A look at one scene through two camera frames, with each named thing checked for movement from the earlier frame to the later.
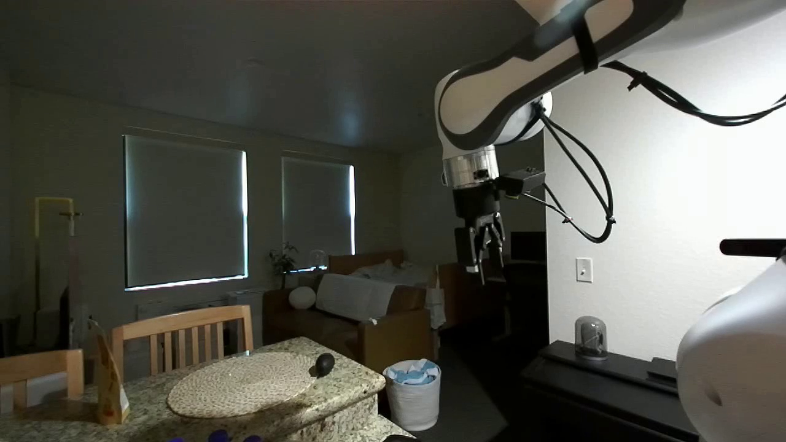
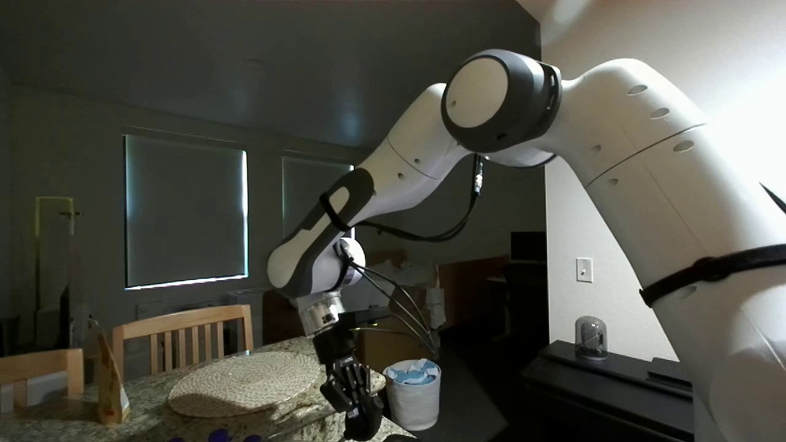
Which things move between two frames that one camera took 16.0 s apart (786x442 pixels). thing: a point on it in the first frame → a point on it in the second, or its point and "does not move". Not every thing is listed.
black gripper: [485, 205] → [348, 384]
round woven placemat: [243, 384] does not move
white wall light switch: [584, 272] does not move
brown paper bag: [112, 394] does not move
